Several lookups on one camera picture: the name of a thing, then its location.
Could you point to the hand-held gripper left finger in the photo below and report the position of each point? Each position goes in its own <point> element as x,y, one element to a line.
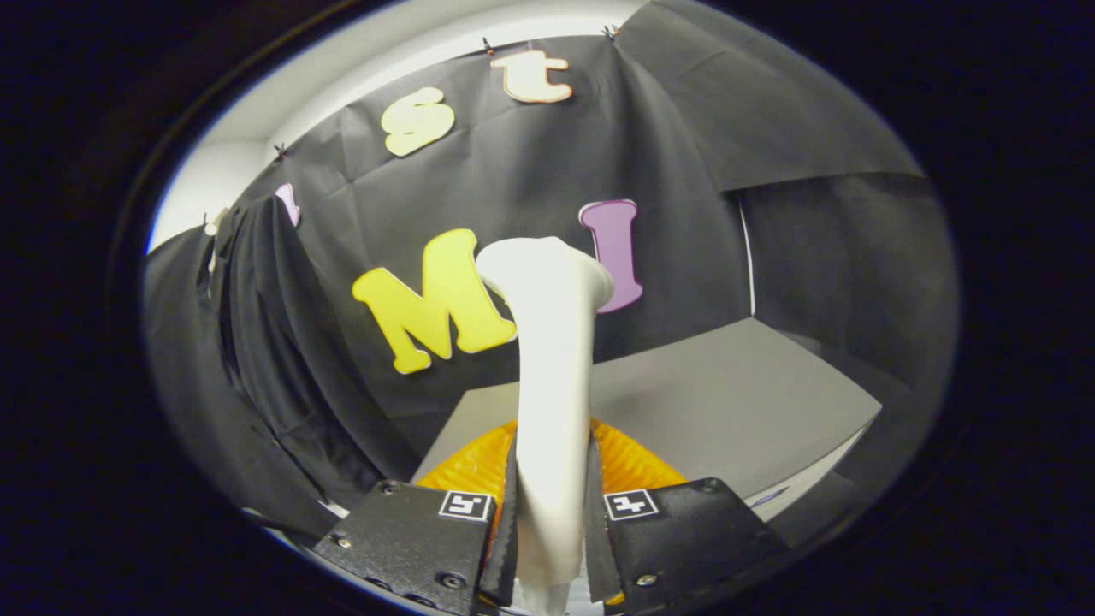
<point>411,539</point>

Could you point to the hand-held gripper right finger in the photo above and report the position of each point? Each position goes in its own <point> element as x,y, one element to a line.
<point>684,535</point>

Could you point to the black suit jacket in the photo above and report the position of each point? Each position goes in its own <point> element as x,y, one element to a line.
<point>282,342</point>

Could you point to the grey cabinet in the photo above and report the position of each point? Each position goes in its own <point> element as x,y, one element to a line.
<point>727,402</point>

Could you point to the black backdrop cloth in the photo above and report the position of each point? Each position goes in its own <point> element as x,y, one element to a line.
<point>530,171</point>

